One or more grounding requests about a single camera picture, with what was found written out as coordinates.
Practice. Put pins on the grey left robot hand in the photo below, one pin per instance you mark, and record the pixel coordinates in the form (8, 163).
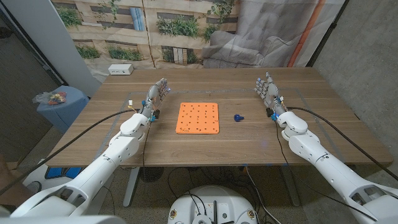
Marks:
(154, 99)

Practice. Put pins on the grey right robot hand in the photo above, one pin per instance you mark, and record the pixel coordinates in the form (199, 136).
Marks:
(273, 95)

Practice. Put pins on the blue peg toy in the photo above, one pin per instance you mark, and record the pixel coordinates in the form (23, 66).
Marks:
(238, 118)

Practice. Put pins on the orange peg board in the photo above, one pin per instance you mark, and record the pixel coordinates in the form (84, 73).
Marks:
(197, 119)

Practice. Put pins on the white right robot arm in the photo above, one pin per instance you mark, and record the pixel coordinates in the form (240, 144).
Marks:
(335, 174)

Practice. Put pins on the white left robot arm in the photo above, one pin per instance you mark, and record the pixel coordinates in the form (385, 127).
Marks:
(93, 174)

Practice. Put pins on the white power strip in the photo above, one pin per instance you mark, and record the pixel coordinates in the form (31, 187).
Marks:
(120, 69)

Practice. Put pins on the printed fabric backdrop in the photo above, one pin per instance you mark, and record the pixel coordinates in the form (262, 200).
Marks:
(186, 46)

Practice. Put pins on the black round floor base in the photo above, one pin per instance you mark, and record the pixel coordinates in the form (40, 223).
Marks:
(151, 174)

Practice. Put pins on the black backdrop stand pole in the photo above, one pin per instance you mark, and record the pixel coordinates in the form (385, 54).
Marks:
(327, 34)

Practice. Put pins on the blue round stool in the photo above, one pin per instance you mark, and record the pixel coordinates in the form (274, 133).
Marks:
(68, 110)

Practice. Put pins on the white table leg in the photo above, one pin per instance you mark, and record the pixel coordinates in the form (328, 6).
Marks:
(290, 186)
(130, 186)

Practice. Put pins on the clear bag of colourful toys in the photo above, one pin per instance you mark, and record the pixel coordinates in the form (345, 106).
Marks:
(54, 98)

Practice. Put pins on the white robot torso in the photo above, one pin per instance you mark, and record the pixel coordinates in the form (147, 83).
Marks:
(214, 202)

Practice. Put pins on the white robot head rim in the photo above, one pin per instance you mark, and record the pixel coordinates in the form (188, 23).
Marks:
(62, 220)

